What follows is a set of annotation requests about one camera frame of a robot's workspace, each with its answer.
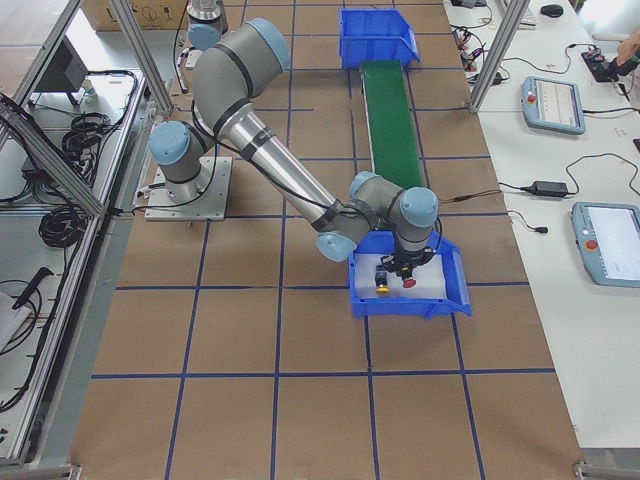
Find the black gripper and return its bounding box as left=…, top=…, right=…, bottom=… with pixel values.
left=380, top=247, right=433, bottom=281

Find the yellow push button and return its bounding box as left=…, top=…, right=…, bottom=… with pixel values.
left=374, top=268, right=390, bottom=296

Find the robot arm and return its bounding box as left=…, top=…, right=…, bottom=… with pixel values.
left=175, top=0, right=228, bottom=94
left=149, top=18, right=439, bottom=288

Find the white foam pad destination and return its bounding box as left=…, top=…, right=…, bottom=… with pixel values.
left=353, top=254, right=447, bottom=298

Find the blue destination bin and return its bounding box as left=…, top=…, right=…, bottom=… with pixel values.
left=346, top=229, right=474, bottom=321

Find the green conveyor belt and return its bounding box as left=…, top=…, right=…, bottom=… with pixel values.
left=360, top=60, right=426, bottom=189

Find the black power adapter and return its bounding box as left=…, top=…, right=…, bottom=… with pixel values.
left=531, top=180, right=569, bottom=198

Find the teach pendant near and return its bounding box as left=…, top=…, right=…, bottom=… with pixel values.
left=571, top=202, right=639, bottom=288

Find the teach pendant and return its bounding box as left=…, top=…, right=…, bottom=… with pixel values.
left=521, top=76, right=586, bottom=135
left=571, top=202, right=639, bottom=288

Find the teach pendant far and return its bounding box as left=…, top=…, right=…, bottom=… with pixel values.
left=521, top=76, right=586, bottom=135

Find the blue source bin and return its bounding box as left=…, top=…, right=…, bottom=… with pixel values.
left=339, top=8, right=421, bottom=70

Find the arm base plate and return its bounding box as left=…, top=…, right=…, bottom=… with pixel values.
left=144, top=156, right=233, bottom=221

